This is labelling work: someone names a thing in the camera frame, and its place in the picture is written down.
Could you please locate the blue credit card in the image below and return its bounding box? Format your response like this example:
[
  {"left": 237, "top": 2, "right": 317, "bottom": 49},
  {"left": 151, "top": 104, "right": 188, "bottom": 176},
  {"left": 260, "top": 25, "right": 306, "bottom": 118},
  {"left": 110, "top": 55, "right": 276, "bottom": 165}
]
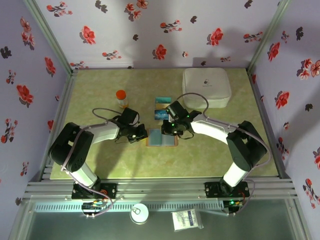
[{"left": 154, "top": 109, "right": 170, "bottom": 121}]

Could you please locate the brown leather card holder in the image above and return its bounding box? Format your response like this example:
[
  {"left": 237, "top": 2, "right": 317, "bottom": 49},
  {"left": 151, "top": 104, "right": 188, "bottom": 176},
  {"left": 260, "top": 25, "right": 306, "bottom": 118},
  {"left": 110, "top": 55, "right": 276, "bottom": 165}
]
[{"left": 146, "top": 128, "right": 180, "bottom": 147}]

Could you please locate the orange pill bottle red cap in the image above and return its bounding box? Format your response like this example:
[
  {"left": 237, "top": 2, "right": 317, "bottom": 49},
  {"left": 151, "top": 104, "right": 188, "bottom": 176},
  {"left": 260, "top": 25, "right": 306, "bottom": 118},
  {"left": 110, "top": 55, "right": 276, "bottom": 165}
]
[{"left": 115, "top": 89, "right": 130, "bottom": 109}]

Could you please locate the white zip pouch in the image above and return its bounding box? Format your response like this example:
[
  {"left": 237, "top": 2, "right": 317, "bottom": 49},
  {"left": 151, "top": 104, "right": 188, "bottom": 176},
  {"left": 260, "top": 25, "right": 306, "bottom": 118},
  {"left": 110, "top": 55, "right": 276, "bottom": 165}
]
[{"left": 181, "top": 67, "right": 233, "bottom": 110}]

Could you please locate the white tin can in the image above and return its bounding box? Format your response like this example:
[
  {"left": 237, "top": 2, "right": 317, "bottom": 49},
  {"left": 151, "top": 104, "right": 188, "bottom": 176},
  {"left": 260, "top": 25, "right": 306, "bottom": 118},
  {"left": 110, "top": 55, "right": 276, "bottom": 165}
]
[{"left": 129, "top": 203, "right": 150, "bottom": 224}]

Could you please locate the small circuit board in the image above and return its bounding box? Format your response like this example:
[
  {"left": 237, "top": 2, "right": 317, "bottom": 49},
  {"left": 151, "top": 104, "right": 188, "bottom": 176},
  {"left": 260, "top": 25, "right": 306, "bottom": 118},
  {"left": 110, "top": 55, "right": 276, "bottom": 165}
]
[
  {"left": 223, "top": 199, "right": 244, "bottom": 216},
  {"left": 82, "top": 199, "right": 107, "bottom": 218}
]

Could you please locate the white plastic packet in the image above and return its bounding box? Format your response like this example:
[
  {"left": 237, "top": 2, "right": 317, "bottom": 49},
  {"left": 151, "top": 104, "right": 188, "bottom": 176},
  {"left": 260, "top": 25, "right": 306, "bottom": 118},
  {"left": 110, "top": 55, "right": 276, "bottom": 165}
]
[{"left": 171, "top": 209, "right": 205, "bottom": 231}]

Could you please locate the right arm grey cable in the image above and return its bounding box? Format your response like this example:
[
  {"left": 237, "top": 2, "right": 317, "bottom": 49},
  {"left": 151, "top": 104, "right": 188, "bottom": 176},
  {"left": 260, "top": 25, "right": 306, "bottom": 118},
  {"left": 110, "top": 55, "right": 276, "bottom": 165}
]
[{"left": 177, "top": 92, "right": 272, "bottom": 217}]

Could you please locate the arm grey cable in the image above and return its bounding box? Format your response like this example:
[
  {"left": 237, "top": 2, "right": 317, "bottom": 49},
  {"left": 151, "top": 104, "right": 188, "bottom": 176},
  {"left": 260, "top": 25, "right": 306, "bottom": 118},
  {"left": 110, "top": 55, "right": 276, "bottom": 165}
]
[
  {"left": 177, "top": 92, "right": 272, "bottom": 217},
  {"left": 61, "top": 107, "right": 123, "bottom": 218}
]

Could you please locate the left arm grey cable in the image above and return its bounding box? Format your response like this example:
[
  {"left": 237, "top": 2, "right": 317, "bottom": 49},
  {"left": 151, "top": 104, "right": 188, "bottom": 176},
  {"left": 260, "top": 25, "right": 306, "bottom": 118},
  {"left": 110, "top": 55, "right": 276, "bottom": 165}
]
[{"left": 61, "top": 107, "right": 123, "bottom": 218}]

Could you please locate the aluminium front frame rail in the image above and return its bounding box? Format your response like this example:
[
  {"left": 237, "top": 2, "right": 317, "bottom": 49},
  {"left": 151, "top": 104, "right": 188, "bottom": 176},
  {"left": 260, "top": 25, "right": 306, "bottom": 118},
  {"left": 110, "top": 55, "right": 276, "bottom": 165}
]
[{"left": 21, "top": 177, "right": 299, "bottom": 201}]

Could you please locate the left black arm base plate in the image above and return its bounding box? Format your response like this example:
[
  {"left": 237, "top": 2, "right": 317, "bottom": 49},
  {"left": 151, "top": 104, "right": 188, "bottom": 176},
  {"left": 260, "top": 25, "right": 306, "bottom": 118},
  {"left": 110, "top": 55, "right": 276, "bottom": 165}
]
[{"left": 71, "top": 182, "right": 118, "bottom": 200}]

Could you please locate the aluminium side rail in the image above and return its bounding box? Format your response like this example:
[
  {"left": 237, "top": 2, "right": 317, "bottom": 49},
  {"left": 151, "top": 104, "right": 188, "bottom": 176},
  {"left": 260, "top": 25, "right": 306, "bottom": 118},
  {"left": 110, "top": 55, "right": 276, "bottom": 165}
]
[
  {"left": 246, "top": 68, "right": 292, "bottom": 180},
  {"left": 29, "top": 69, "right": 79, "bottom": 182}
]

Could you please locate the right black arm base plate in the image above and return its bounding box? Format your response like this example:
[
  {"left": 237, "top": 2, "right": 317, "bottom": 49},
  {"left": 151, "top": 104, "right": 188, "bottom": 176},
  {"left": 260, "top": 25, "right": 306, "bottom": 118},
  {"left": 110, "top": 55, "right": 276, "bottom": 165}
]
[{"left": 204, "top": 181, "right": 250, "bottom": 198}]

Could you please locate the slotted grey cable duct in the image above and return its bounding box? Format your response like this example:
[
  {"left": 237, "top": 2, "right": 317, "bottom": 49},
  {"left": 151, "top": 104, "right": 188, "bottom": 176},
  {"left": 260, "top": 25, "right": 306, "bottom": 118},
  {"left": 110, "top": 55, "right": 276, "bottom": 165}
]
[{"left": 33, "top": 201, "right": 227, "bottom": 213}]

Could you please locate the aluminium corner post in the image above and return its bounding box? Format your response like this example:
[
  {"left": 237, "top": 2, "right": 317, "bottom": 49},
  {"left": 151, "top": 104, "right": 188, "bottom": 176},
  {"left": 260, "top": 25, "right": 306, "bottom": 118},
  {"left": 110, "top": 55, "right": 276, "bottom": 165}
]
[
  {"left": 246, "top": 0, "right": 293, "bottom": 73},
  {"left": 23, "top": 0, "right": 79, "bottom": 76}
]

